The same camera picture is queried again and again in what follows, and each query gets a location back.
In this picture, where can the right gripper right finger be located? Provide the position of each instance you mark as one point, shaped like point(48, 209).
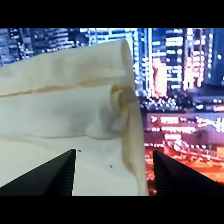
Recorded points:
point(183, 178)

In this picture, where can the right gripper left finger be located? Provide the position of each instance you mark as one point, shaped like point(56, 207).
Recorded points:
point(50, 176)

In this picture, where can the cream shirt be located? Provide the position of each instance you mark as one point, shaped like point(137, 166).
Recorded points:
point(66, 110)

